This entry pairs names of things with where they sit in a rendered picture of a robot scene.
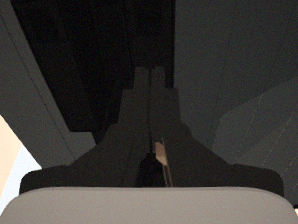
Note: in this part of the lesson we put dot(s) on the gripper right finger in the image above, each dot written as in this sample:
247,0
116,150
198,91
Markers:
188,163

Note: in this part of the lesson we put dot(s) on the black open-frame rack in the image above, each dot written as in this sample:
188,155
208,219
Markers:
236,70

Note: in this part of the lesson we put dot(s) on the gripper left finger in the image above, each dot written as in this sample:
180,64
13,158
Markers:
106,165

